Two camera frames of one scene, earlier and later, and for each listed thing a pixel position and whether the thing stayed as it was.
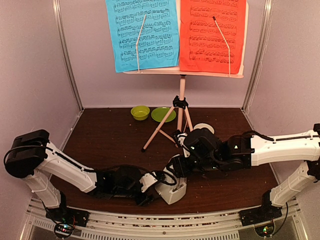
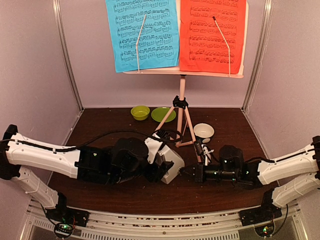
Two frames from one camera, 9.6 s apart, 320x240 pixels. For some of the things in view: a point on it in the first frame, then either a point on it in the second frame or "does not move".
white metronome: x=172 y=193 → x=167 y=154
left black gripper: x=145 y=199 → x=159 y=171
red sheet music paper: x=202 y=47 does not move
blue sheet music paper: x=158 y=43 does not move
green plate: x=158 y=113 does not move
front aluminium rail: x=213 y=224 does not move
